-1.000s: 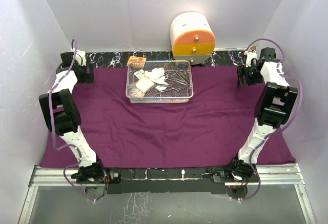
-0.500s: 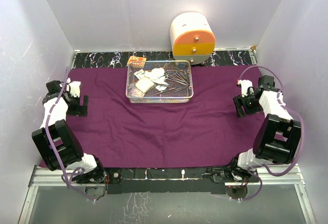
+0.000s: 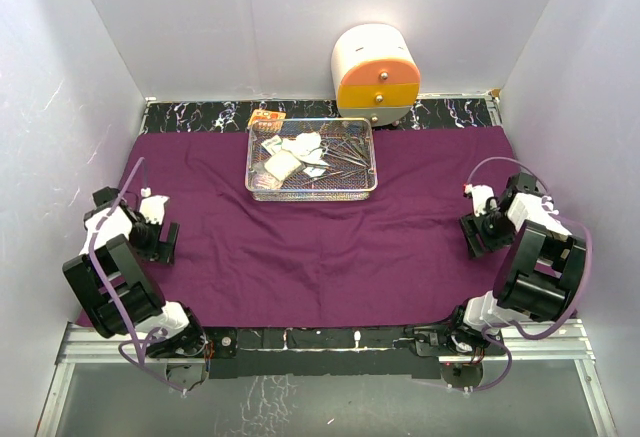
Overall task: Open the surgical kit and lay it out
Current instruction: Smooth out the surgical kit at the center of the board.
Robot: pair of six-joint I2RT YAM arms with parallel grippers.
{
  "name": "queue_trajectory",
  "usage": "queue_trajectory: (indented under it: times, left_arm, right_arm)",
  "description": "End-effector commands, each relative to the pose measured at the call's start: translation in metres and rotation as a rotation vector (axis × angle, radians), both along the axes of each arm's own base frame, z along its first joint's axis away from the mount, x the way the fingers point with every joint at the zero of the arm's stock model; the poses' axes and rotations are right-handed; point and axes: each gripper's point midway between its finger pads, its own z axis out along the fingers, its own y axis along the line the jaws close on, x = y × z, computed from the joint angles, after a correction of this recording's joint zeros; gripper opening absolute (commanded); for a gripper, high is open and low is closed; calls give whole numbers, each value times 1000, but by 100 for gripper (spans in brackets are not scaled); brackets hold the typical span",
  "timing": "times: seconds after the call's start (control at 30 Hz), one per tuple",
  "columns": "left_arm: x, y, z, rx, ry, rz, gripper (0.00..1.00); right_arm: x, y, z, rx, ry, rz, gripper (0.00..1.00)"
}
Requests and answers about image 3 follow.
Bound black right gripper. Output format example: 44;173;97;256
460;205;517;259

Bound purple cloth drape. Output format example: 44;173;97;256
129;127;516;327

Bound white gauze pack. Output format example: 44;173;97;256
264;150;303;181

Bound metal mesh instrument tray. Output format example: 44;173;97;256
245;118;378;202

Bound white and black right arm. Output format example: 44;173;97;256
445;172;589;355

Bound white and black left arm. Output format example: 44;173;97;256
62;187;207;358

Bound steel surgical forceps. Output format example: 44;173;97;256
333;133;371;168

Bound steel surgical scissors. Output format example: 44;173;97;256
305;140;336;167

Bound pink packet in tray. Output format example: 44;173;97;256
251;171;283;191

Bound small white green packet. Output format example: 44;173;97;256
261;135;282;156

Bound orange circuit board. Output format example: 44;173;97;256
248;109;287;132

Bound small white blue packet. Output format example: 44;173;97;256
303;166;326;178

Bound white crumpled gauze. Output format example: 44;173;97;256
282;132;322;159

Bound round three-drawer mini cabinet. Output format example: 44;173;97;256
331;23;421;126

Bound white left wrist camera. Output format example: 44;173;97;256
139;187;170;225

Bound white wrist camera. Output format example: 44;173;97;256
139;187;170;225
464;184;494;217

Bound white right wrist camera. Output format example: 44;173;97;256
464;184;494;217

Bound aluminium frame rail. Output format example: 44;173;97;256
37;320;616;436

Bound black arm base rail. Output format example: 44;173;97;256
146;323;506;379

